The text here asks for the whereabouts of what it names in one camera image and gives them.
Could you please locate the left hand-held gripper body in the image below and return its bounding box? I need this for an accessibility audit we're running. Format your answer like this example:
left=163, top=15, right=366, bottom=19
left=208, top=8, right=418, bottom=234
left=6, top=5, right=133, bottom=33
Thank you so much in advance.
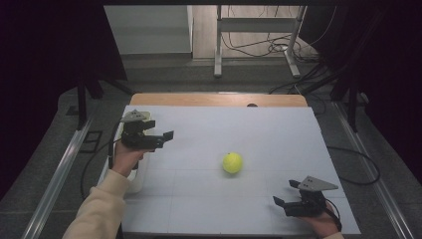
left=119, top=109, right=166, bottom=151

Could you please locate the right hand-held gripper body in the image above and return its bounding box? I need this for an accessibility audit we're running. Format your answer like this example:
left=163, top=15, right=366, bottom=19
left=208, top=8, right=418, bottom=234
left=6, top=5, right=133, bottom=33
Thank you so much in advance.
left=283, top=175, right=339, bottom=218

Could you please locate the yellow tennis ball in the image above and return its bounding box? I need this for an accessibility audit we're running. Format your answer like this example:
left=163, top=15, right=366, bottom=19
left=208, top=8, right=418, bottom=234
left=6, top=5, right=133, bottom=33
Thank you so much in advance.
left=222, top=151, right=244, bottom=175

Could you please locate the person's right hand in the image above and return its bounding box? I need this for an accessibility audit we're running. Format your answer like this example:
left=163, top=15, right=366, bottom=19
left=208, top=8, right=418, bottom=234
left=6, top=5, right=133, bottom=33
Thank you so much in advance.
left=303, top=202, right=342, bottom=239

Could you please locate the person's left hand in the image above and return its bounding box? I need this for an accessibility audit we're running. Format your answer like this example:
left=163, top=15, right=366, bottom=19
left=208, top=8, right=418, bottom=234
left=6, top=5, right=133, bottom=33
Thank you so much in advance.
left=110, top=142, right=149, bottom=178

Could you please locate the wooden table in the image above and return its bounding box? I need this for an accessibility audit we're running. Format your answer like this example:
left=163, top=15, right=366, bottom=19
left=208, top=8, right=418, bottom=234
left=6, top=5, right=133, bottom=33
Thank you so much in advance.
left=128, top=92, right=309, bottom=108

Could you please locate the black tripod stand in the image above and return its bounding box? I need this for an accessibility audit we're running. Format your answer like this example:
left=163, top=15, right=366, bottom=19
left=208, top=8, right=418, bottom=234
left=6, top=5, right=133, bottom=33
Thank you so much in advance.
left=300, top=71, right=360, bottom=133
left=75, top=74, right=134, bottom=131

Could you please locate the white cabinet panel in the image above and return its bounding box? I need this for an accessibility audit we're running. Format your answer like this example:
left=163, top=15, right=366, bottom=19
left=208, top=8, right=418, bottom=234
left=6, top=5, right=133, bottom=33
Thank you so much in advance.
left=104, top=4, right=194, bottom=56

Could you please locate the black curtain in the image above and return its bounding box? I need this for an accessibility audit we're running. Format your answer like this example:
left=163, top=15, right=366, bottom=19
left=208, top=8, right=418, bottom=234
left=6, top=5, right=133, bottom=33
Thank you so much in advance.
left=0, top=0, right=128, bottom=200
left=300, top=0, right=422, bottom=187

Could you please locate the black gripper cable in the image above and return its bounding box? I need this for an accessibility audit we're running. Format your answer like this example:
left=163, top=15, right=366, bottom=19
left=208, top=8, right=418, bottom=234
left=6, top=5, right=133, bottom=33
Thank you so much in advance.
left=80, top=137, right=123, bottom=201
left=324, top=197, right=343, bottom=233

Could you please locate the aluminium floor rail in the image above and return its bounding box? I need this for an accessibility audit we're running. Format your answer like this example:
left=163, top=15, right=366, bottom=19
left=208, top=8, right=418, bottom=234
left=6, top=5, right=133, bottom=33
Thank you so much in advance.
left=332, top=100, right=416, bottom=239
left=20, top=114, right=96, bottom=239

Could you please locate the black floor cable loop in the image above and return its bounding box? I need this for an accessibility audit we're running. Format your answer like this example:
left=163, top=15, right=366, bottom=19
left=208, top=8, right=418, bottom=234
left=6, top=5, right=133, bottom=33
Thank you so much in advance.
left=326, top=144, right=382, bottom=186

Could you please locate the tangle of black floor cables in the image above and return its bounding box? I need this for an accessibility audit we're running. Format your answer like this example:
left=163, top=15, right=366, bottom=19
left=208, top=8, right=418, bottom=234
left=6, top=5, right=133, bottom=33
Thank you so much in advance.
left=221, top=31, right=327, bottom=96

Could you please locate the white metal desk frame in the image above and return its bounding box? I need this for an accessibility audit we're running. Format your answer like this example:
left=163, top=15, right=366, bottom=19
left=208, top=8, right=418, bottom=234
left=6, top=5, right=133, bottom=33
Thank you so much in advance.
left=213, top=4, right=309, bottom=80

